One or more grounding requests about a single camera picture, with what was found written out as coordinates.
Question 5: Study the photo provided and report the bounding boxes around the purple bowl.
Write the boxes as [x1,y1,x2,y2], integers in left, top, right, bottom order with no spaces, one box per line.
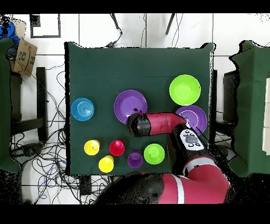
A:
[113,89,148,125]
[175,105,208,136]

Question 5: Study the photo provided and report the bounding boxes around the red cup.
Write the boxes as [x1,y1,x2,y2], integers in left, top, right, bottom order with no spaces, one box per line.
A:
[109,139,126,157]

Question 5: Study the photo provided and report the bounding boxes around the dark green tablecloth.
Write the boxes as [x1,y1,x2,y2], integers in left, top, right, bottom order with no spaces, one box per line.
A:
[64,41,216,176]

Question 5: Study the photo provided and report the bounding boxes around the small green bowl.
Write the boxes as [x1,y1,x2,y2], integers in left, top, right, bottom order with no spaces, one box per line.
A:
[143,143,166,165]

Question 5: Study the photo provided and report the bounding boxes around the purple cup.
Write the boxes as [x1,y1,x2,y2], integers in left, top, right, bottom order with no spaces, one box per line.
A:
[127,151,143,169]

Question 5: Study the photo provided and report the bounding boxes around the small blue bowl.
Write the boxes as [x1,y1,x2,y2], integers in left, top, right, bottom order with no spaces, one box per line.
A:
[71,97,95,122]

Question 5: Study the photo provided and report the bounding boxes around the large green bowl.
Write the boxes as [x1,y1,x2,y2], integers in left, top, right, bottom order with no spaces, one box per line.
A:
[169,74,201,106]

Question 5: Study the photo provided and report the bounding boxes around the yellow cup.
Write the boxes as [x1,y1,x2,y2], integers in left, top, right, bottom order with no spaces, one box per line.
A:
[83,139,101,156]
[98,155,115,173]

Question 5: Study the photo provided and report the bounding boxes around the black tripod leg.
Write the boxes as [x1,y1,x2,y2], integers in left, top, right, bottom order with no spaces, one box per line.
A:
[110,13,123,35]
[165,13,176,35]

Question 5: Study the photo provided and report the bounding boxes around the green-covered side table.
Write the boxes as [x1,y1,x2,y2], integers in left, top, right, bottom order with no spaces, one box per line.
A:
[0,38,22,174]
[228,40,270,178]

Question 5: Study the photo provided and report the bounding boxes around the brown cardboard box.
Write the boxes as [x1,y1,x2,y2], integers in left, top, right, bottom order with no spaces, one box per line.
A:
[9,39,38,77]

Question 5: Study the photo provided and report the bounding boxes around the white foam blocks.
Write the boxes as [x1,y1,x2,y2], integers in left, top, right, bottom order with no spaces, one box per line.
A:
[262,77,270,156]

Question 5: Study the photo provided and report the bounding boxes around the blue fabric bag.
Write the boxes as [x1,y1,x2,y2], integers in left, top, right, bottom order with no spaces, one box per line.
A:
[0,21,21,46]

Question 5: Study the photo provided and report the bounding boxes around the tangle of floor cables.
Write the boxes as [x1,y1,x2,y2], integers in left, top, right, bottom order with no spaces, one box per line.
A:
[10,63,110,204]

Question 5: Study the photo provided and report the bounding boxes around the grey pedestal foot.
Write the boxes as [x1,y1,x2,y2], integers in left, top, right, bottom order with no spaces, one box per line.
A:
[10,142,44,161]
[217,145,237,166]

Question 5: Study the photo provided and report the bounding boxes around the black square floor frame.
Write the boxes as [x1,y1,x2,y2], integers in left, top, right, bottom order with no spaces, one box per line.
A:
[30,14,62,39]

